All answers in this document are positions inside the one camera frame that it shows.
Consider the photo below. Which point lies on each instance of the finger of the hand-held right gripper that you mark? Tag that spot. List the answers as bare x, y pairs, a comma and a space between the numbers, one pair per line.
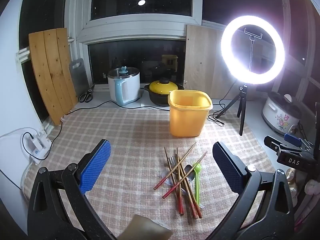
273, 143
292, 140

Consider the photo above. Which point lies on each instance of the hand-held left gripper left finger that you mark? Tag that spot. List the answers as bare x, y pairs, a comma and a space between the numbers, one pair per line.
96, 167

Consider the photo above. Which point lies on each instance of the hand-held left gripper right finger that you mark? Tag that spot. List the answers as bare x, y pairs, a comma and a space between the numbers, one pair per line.
226, 167

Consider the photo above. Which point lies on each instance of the red-tipped wooden chopstick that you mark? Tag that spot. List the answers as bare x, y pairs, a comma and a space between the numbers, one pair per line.
177, 152
201, 158
183, 208
199, 213
190, 149
166, 153

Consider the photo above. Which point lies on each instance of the green plastic spoon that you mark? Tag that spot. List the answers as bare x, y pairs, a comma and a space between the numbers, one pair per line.
196, 168

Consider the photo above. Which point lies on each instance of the metal spoon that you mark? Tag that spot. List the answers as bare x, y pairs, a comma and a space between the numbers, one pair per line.
191, 177

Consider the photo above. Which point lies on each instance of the metal fork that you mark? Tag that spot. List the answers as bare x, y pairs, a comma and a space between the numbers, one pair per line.
172, 160

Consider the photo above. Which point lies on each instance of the yellow plastic container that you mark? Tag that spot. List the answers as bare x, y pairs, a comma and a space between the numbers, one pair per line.
187, 120

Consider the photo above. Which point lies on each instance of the person's right hand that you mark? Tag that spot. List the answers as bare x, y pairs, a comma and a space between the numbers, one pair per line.
291, 180

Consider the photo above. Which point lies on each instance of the person's left hand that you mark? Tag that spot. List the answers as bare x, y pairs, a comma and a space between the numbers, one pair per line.
145, 228

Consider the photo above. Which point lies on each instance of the floral white rice cooker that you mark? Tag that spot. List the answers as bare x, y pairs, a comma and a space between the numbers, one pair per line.
277, 115

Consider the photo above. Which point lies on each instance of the plaid tablecloth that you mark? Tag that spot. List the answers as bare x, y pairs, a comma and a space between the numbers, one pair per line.
125, 135

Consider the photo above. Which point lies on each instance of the black tripod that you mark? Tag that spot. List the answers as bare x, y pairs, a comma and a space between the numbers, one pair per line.
242, 110

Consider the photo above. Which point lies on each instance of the white power strip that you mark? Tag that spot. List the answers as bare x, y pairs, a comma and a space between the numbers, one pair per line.
37, 147

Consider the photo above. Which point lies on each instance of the white and blue electric cooker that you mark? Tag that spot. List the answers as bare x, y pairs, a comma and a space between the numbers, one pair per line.
130, 87

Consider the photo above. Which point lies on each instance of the grey cutting board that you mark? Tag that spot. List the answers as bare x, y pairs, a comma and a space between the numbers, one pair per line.
78, 80

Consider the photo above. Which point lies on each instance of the black pot with yellow lid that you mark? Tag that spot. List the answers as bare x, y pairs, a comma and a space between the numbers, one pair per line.
162, 87

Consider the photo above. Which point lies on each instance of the wooden slat board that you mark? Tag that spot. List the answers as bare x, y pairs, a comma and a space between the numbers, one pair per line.
50, 75

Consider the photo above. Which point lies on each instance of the phone holder on gooseneck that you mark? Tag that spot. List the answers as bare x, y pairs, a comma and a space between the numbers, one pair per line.
252, 38

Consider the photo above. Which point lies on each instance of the light plywood board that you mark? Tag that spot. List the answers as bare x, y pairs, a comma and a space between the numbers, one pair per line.
200, 62

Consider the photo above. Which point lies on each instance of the white window frame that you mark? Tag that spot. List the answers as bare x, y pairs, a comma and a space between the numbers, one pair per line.
140, 21

